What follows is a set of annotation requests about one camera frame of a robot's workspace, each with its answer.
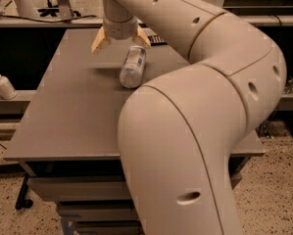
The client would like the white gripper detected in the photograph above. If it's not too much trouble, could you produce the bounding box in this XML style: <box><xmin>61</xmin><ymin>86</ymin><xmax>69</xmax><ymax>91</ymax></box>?
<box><xmin>91</xmin><ymin>17</ymin><xmax>151</xmax><ymax>54</ymax></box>

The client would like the clear plastic water bottle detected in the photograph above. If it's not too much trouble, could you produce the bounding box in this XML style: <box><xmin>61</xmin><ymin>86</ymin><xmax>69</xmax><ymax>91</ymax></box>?
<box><xmin>120</xmin><ymin>46</ymin><xmax>146</xmax><ymax>88</ymax></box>

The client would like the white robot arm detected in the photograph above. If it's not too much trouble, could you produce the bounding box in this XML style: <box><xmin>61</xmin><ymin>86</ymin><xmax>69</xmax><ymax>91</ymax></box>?
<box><xmin>103</xmin><ymin>0</ymin><xmax>286</xmax><ymax>235</ymax></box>

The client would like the white pump dispenser bottle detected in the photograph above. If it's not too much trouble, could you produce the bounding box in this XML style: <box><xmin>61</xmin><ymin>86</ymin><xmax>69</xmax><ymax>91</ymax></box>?
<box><xmin>0</xmin><ymin>74</ymin><xmax>17</xmax><ymax>100</ymax></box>

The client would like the top grey drawer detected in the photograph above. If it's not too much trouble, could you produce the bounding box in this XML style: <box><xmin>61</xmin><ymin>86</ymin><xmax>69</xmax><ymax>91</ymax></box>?
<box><xmin>28</xmin><ymin>176</ymin><xmax>131</xmax><ymax>202</ymax></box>

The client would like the grey drawer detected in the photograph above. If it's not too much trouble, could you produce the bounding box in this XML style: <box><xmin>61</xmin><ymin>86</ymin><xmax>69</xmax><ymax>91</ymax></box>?
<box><xmin>57</xmin><ymin>200</ymin><xmax>138</xmax><ymax>221</ymax></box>
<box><xmin>75</xmin><ymin>221</ymin><xmax>144</xmax><ymax>235</ymax></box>
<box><xmin>28</xmin><ymin>176</ymin><xmax>131</xmax><ymax>202</ymax></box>

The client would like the middle grey drawer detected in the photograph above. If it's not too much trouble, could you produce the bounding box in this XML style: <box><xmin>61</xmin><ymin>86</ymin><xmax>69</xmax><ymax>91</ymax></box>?
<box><xmin>57</xmin><ymin>200</ymin><xmax>138</xmax><ymax>221</ymax></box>

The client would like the bottom grey drawer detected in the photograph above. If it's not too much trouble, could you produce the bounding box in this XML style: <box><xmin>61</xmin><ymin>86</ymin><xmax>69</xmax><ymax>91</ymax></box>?
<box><xmin>75</xmin><ymin>221</ymin><xmax>144</xmax><ymax>235</ymax></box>

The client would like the black caster wheel leg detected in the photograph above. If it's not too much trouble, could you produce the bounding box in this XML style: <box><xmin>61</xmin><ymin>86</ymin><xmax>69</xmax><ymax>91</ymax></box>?
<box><xmin>15</xmin><ymin>174</ymin><xmax>33</xmax><ymax>211</ymax></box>

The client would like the grey metal post left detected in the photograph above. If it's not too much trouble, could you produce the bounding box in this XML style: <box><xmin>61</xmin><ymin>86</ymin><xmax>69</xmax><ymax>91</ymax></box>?
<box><xmin>57</xmin><ymin>0</ymin><xmax>73</xmax><ymax>21</ymax></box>

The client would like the black cable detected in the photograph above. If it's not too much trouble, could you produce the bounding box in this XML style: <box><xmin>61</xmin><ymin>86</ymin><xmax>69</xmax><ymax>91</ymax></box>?
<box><xmin>0</xmin><ymin>7</ymin><xmax>97</xmax><ymax>24</ymax></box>

